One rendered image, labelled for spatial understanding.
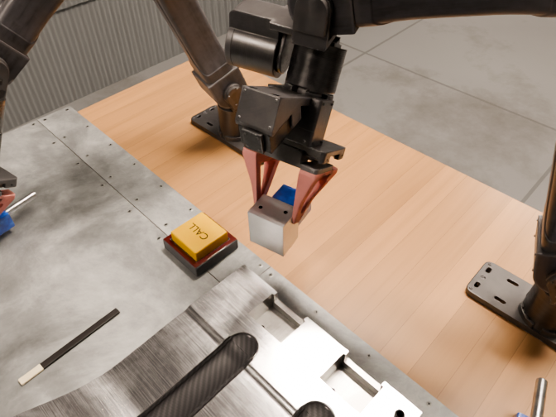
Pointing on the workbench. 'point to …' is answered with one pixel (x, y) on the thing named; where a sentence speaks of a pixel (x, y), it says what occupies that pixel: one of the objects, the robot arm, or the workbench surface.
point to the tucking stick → (68, 347)
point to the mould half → (174, 331)
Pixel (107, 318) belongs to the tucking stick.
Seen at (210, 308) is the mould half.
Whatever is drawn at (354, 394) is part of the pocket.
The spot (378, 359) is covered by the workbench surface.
